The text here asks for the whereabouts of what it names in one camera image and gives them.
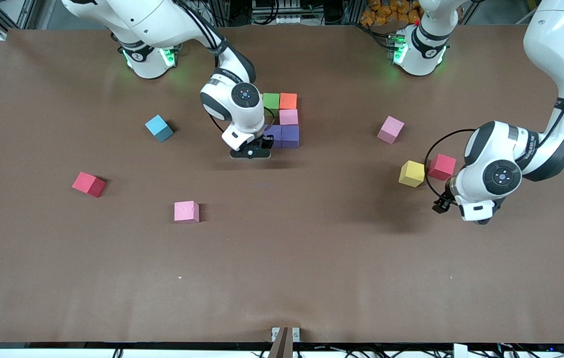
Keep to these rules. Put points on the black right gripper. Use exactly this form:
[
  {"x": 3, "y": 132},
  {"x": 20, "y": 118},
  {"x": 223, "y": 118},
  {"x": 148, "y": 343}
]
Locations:
[{"x": 266, "y": 143}]

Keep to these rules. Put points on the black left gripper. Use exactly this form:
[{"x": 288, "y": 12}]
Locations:
[{"x": 446, "y": 198}]

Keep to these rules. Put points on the purple foam cube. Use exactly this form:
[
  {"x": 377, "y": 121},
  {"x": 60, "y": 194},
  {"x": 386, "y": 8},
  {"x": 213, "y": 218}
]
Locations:
[
  {"x": 290, "y": 136},
  {"x": 276, "y": 133}
]

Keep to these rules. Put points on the red foam cube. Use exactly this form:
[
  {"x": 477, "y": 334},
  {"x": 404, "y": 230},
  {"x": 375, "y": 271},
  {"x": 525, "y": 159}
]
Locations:
[
  {"x": 88, "y": 184},
  {"x": 442, "y": 166}
]

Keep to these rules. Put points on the lilac pink foam cube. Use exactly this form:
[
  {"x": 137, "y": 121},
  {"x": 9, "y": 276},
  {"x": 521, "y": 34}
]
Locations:
[
  {"x": 390, "y": 130},
  {"x": 288, "y": 118}
]

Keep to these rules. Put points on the green foam cube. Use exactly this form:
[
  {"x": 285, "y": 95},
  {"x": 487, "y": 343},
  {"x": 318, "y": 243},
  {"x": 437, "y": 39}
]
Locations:
[{"x": 272, "y": 101}]

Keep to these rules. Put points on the yellow foam cube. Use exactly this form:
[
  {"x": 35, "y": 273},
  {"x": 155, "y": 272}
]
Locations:
[{"x": 411, "y": 174}]

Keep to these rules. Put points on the orange foam cube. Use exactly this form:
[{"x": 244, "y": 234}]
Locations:
[{"x": 288, "y": 101}]

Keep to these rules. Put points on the pink foam cube with dots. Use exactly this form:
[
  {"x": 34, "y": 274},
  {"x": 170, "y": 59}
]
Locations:
[{"x": 186, "y": 211}]

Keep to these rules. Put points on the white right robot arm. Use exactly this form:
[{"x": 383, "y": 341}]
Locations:
[{"x": 232, "y": 109}]

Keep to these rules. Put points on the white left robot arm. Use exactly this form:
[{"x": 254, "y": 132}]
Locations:
[{"x": 535, "y": 149}]

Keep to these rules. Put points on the brown table cover sheet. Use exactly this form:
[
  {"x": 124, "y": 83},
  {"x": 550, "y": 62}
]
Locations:
[{"x": 282, "y": 248}]

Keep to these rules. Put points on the teal foam cube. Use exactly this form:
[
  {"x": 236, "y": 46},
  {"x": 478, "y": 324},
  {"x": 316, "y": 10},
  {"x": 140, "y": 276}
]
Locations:
[{"x": 159, "y": 128}]

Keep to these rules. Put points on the white electronics box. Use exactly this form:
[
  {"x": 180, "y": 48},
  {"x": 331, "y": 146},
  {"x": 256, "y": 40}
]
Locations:
[{"x": 287, "y": 20}]

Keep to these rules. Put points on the bag of orange items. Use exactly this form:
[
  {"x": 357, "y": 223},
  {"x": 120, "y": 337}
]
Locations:
[{"x": 391, "y": 12}]

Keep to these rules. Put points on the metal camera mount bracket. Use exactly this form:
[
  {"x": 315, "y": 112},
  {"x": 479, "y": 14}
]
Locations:
[{"x": 285, "y": 338}]

